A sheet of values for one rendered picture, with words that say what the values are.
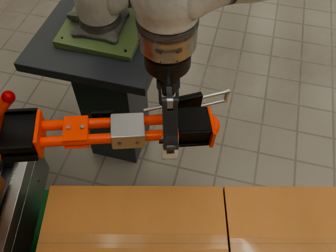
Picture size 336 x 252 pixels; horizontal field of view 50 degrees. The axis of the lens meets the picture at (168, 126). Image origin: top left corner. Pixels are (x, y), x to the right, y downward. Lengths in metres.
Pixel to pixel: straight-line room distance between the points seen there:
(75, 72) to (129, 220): 0.55
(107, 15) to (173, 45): 0.84
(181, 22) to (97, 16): 0.86
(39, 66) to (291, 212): 1.01
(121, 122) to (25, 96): 1.67
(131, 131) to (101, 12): 0.67
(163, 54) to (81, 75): 0.81
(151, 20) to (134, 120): 0.31
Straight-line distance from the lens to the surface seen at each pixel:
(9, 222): 1.22
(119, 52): 1.34
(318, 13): 3.05
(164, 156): 0.67
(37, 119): 0.75
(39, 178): 1.41
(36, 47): 1.47
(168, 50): 0.51
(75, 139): 0.73
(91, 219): 1.22
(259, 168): 1.97
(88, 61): 1.35
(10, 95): 0.68
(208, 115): 0.75
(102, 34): 1.38
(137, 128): 0.73
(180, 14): 0.47
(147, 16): 0.48
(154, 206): 1.22
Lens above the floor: 1.65
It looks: 53 degrees down
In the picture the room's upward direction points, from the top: straight up
